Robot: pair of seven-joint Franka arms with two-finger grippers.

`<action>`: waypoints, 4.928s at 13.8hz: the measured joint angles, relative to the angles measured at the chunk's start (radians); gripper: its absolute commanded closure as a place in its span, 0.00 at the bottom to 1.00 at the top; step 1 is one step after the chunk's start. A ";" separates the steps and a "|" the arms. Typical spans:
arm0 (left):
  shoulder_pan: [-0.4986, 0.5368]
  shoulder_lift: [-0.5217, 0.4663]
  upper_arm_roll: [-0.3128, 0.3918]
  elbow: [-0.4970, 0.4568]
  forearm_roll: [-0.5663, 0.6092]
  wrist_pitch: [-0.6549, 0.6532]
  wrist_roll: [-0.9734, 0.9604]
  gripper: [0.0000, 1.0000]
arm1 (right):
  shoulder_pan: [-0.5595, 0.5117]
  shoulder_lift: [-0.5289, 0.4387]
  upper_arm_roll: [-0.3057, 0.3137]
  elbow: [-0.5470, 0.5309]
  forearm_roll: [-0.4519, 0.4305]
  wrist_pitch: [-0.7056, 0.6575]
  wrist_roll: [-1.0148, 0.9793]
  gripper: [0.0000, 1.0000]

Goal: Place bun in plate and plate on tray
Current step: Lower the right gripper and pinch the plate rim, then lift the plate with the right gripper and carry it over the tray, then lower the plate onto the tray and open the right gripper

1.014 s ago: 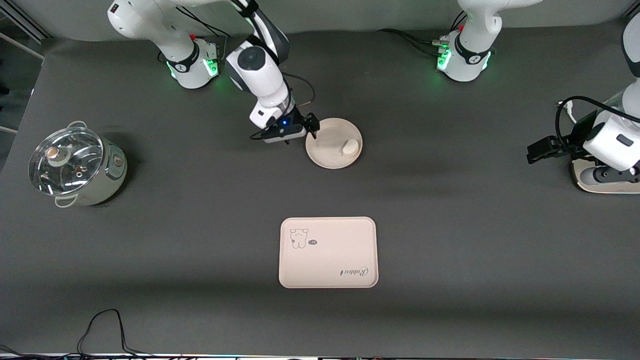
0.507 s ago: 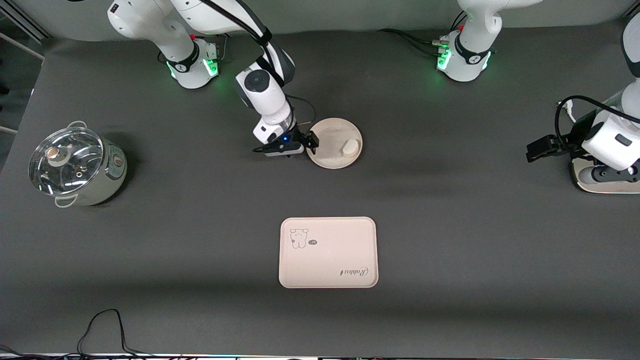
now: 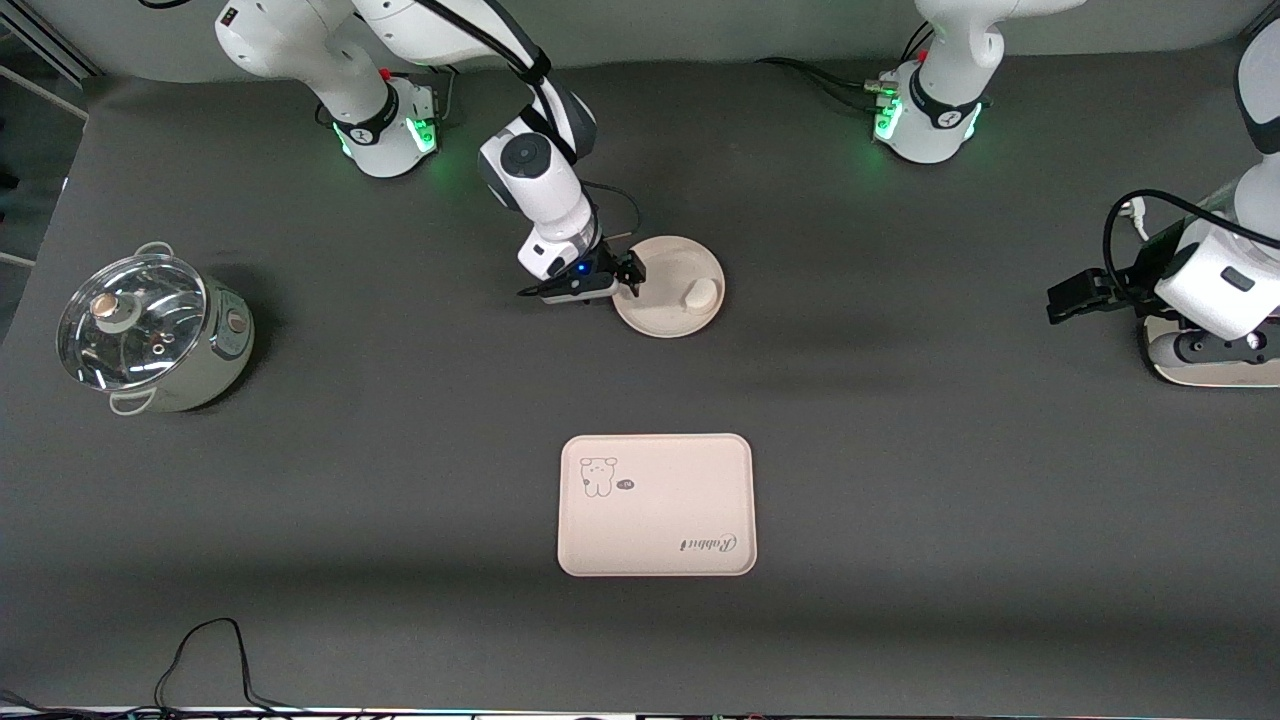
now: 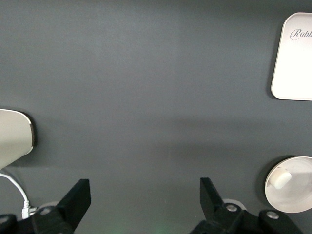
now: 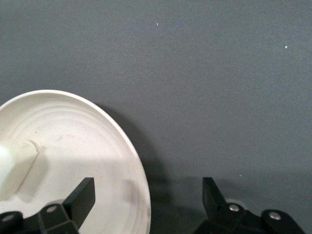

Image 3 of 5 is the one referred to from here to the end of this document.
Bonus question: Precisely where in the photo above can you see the round beige plate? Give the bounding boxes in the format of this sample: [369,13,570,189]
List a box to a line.
[611,236,726,339]

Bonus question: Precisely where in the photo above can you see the beige rectangular rabbit tray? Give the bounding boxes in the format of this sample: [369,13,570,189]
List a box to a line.
[557,433,758,578]

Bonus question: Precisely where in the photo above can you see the cream toaster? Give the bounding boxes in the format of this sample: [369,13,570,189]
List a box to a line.
[1143,315,1280,388]

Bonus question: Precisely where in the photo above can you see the pale green electric pot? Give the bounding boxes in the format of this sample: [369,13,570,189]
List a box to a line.
[55,242,256,416]

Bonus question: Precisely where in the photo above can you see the glass pot lid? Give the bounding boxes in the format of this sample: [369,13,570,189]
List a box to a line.
[57,254,208,392]

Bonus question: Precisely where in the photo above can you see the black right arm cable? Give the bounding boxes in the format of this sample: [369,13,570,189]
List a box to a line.
[400,0,641,241]

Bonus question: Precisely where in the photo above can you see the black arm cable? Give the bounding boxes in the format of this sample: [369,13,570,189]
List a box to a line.
[400,0,641,241]
[1103,190,1280,301]

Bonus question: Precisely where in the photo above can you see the white toaster power cable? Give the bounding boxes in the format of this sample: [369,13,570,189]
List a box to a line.
[1120,198,1166,246]

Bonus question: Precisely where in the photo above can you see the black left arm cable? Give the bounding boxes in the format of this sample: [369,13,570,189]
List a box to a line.
[1103,190,1280,301]

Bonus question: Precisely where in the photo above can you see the black left base cables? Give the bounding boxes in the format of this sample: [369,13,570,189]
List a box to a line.
[755,22,936,111]

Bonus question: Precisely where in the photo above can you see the thin black looped cable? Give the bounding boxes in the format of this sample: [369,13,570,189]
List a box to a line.
[150,618,301,716]

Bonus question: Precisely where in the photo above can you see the aluminium frame rail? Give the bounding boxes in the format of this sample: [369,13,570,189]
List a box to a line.
[0,20,101,91]

